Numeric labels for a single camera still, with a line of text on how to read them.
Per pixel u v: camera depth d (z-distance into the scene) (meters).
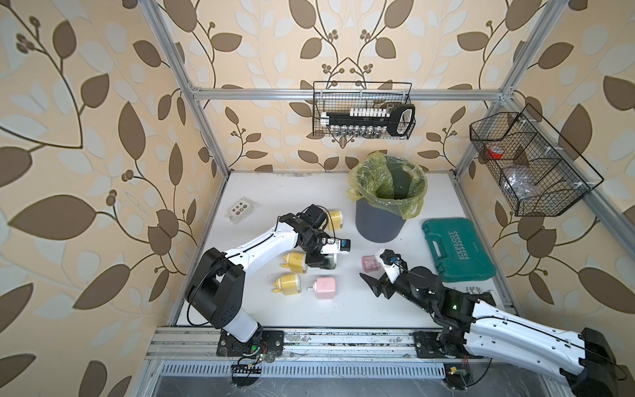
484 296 0.82
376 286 0.65
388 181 0.84
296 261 0.85
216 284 0.46
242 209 1.04
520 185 0.71
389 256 0.62
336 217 0.96
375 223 0.99
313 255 0.75
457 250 0.89
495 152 0.81
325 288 0.79
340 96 0.91
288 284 0.80
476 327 0.52
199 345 0.76
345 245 0.72
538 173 0.73
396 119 0.84
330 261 0.78
